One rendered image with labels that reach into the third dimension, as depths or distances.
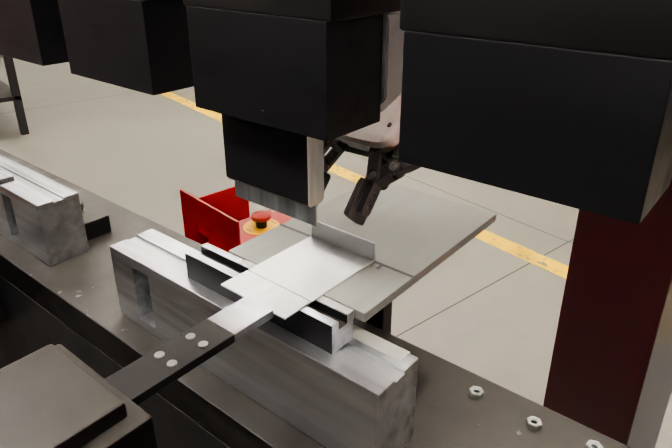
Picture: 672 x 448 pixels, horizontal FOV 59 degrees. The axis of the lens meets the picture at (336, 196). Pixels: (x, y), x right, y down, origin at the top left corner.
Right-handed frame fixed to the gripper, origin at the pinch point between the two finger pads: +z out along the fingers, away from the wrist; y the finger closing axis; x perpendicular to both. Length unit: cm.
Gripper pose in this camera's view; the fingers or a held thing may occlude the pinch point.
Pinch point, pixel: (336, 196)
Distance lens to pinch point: 59.3
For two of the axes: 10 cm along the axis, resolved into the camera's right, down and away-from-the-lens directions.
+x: 4.9, 3.5, 8.0
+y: 7.7, 2.6, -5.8
